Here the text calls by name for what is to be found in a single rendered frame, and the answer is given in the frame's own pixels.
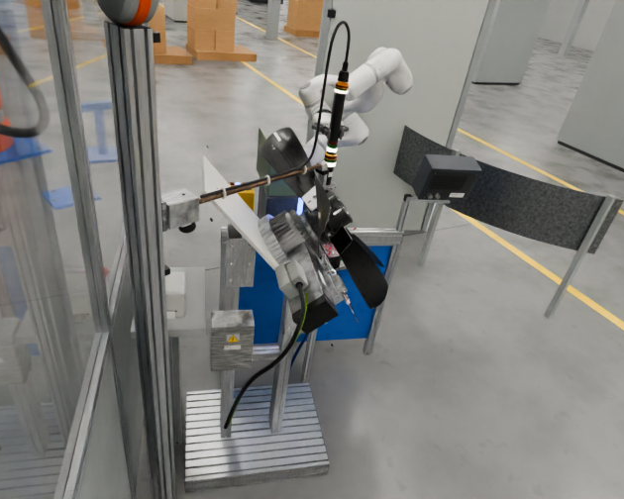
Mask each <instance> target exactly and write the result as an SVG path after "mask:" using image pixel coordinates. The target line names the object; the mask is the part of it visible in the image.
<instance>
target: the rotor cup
mask: <svg viewBox="0 0 624 499"><path fill-rule="evenodd" d="M329 201H330V206H331V213H330V214H329V222H328V221H327V224H326V229H325V231H324V232H323V233H322V235H321V239H320V241H321V242H322V243H323V244H325V245H326V244H327V243H329V242H330V239H329V236H328V234H330V233H332V232H333V233H334V234H336V233H337V232H338V231H339V230H340V229H341V227H342V226H344V227H345V226H347V225H349V224H350V223H352V222H353V221H354V220H353V218H352V217H351V215H350V213H349V212H348V210H347V209H346V207H345V206H344V204H343V203H342V201H341V200H340V198H339V197H338V196H337V195H333V197H331V198H330V199H329ZM339 209H341V210H342V211H340V212H339V213H337V214H336V215H334V214H333V213H335V212H336V211H338V210H339ZM345 209H346V210H345ZM304 216H305V218H306V220H307V222H308V223H309V225H310V227H311V228H312V230H313V231H314V233H315V234H316V235H317V237H318V215H317V212H315V213H313V212H310V211H309V210H308V209H306V210H304Z"/></svg>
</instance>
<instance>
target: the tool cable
mask: <svg viewBox="0 0 624 499"><path fill-rule="evenodd" d="M343 24H344V25H345V26H346V29H347V33H348V40H347V50H346V57H345V61H348V57H349V50H350V41H351V32H350V27H349V25H348V23H347V22H346V21H341V22H340V23H338V25H337V26H336V28H335V30H334V32H333V35H332V38H331V41H330V46H329V51H328V56H327V62H326V69H325V75H324V82H323V89H322V96H321V103H320V110H319V116H318V123H317V129H316V135H315V141H314V145H313V149H312V151H311V154H310V156H309V158H308V159H307V160H306V161H305V162H304V163H303V164H301V165H299V166H297V167H294V168H292V169H289V170H286V171H282V172H280V173H277V174H273V175H270V176H268V175H266V176H265V177H263V178H259V179H256V180H252V181H249V182H245V183H241V184H238V185H234V186H231V187H227V188H221V189H220V190H217V191H213V192H209V193H206V194H202V195H200V198H205V197H208V196H212V195H215V194H219V193H223V194H224V197H223V198H222V199H225V198H226V191H229V190H233V189H236V188H240V187H243V186H247V185H250V184H254V183H257V182H260V181H264V180H267V184H266V186H268V185H269V184H270V179H271V178H274V177H276V176H280V175H283V174H286V173H289V172H292V171H295V170H297V169H304V173H302V174H305V173H306V171H307V168H306V164H307V163H308V162H309V161H310V160H311V158H312V156H313V154H314V151H315V148H316V145H317V140H318V135H319V129H320V122H321V116H322V109H323V103H324V96H325V89H326V82H327V76H328V69H329V63H330V57H331V52H332V47H333V42H334V38H335V35H336V33H337V31H338V29H339V28H340V26H341V25H343Z"/></svg>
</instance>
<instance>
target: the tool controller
mask: <svg viewBox="0 0 624 499"><path fill-rule="evenodd" d="M481 173H482V170H481V168H480V166H479V165H478V163H477V162H476V160H475V158H474V157H473V156H457V155H438V154H425V155H424V157H423V159H422V162H421V164H420V166H419V168H418V171H417V173H416V175H415V178H414V180H413V182H412V187H413V189H414V192H415V194H416V196H417V197H418V199H419V200H458V201H466V200H467V198H468V196H469V194H470V192H471V191H472V189H473V187H474V185H475V183H476V182H477V180H478V178H479V176H480V175H481Z"/></svg>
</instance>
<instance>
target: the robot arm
mask: <svg viewBox="0 0 624 499"><path fill-rule="evenodd" d="M324 75H325V74H321V75H318V76H316V77H314V78H313V79H311V80H310V81H308V82H307V83H305V84H304V85H303V86H301V88H300V89H299V92H298V93H299V97H300V99H301V101H302V103H303V105H304V107H305V112H306V114H307V115H308V117H309V118H310V120H311V122H312V127H311V129H312V130H314V132H315V133H316V129H317V123H318V116H319V110H320V103H321V96H322V95H321V93H320V91H321V89H322V88H323V82H324ZM383 81H384V82H385V84H386V85H387V86H388V87H389V88H390V90H391V91H393V92H394V93H395V94H398V95H402V94H405V93H407V92H408V91H409V90H410V89H411V88H412V85H413V76H412V73H411V71H410V69H409V68H408V66H407V64H406V63H405V61H404V59H403V57H402V55H401V53H400V51H399V50H397V49H392V48H390V49H387V48H377V49H375V50H374V51H373V52H371V53H370V55H369V57H368V59H367V62H365V63H364V64H363V65H361V66H360V67H359V68H357V69H356V70H355V71H353V72H352V73H351V74H350V76H349V82H346V83H349V90H348V93H347V94H346V98H345V100H346V101H345V104H344V110H343V116H342V122H341V128H340V133H339V139H338V146H337V149H338V148H341V147H353V146H359V145H361V144H363V143H364V142H365V141H366V140H367V138H368V135H369V130H368V127H367V126H366V124H365V123H364V121H363V120H362V119H361V118H360V116H359V115H358V114H357V113H356V112H358V113H366V112H368V111H370V110H372V109H373V108H374V107H375V106H376V105H377V103H378V102H379V101H380V100H381V98H382V96H383V92H384V89H383ZM336 82H338V76H336V75H331V74H328V76H327V82H326V86H332V87H334V88H335V86H336ZM331 114H332V109H330V108H329V106H328V105H327V104H326V102H325V101H324V103H323V109H322V116H321V122H320V129H319V135H318V140H317V145H316V148H315V151H314V154H313V156H312V158H311V160H310V162H311V164H312V166H313V165H316V163H317V162H320V161H322V160H324V156H325V152H326V151H327V140H328V139H330V135H331V130H330V129H329V127H330V120H331ZM314 141H315V137H314V138H312V139H311V140H310V141H309V142H308V143H307V144H305V145H304V146H303V148H304V150H305V152H306V154H307V156H308V158H309V156H310V154H311V151H312V149H313V145H314Z"/></svg>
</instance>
